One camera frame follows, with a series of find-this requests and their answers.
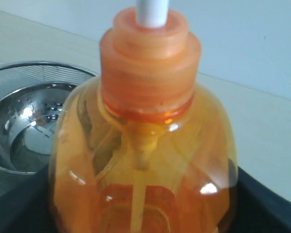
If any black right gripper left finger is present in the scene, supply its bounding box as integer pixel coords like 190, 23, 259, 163
0, 166, 53, 233

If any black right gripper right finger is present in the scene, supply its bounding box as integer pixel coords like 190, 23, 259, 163
230, 168, 291, 233

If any large steel mesh strainer bowl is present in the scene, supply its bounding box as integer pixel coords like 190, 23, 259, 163
0, 61, 97, 197

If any small stainless steel bowl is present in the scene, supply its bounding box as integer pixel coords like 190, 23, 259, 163
0, 83, 76, 175

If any orange pump soap bottle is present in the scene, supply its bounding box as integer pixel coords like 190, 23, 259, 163
48, 0, 238, 233

